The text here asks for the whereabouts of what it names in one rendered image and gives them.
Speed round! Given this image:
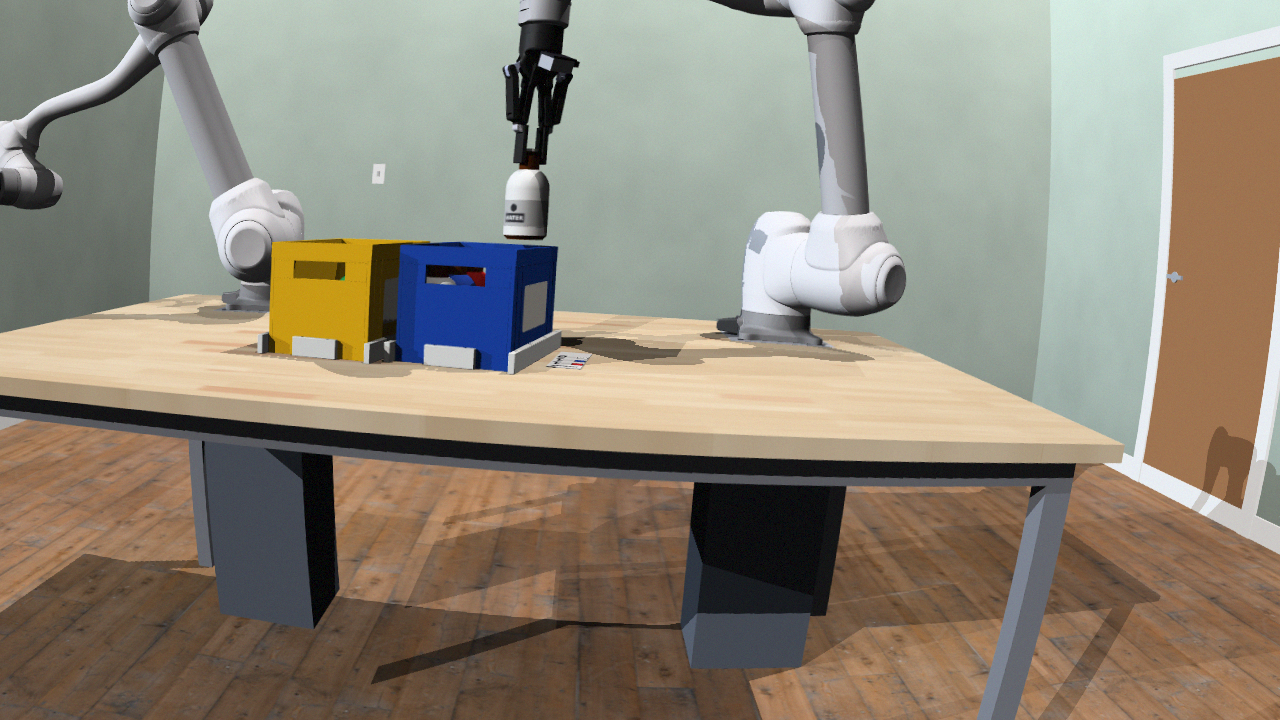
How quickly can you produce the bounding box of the blue bottle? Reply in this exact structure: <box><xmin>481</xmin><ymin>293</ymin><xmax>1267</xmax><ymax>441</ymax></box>
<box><xmin>449</xmin><ymin>266</ymin><xmax>476</xmax><ymax>286</ymax></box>

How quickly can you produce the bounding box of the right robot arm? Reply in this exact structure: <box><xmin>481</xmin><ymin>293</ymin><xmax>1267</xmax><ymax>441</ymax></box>
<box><xmin>0</xmin><ymin>0</ymin><xmax>305</xmax><ymax>311</ymax></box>

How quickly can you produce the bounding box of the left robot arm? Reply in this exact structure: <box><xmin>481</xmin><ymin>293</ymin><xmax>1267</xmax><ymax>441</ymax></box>
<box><xmin>709</xmin><ymin>0</ymin><xmax>906</xmax><ymax>345</ymax></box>

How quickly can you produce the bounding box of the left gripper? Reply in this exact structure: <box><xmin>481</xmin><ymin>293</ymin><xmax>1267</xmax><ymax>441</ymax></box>
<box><xmin>502</xmin><ymin>24</ymin><xmax>573</xmax><ymax>165</ymax></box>

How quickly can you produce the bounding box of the white paper slip with black markings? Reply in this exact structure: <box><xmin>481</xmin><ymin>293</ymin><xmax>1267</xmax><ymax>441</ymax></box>
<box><xmin>547</xmin><ymin>352</ymin><xmax>593</xmax><ymax>370</ymax></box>

